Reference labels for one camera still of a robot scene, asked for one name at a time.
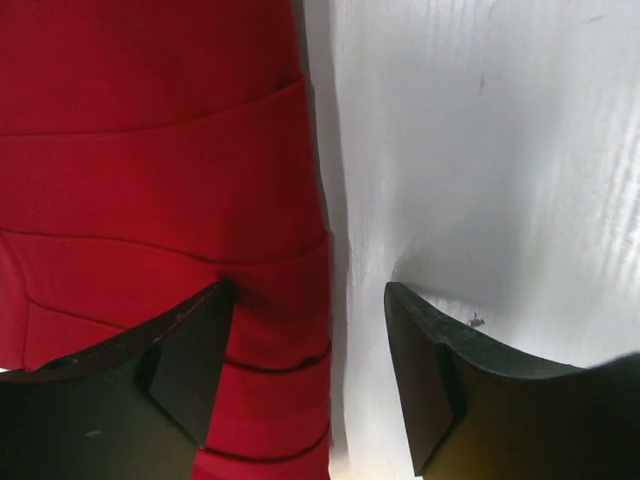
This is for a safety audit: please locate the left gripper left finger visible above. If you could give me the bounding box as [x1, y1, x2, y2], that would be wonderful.
[1, 280, 236, 480]

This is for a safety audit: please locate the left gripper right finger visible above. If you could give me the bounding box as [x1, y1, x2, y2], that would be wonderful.
[384, 282, 639, 479]

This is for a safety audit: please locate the red skirt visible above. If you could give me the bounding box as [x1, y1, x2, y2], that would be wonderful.
[1, 1, 331, 479]

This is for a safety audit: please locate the small dark debris speck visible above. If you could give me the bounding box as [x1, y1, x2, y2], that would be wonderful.
[467, 313, 486, 328]

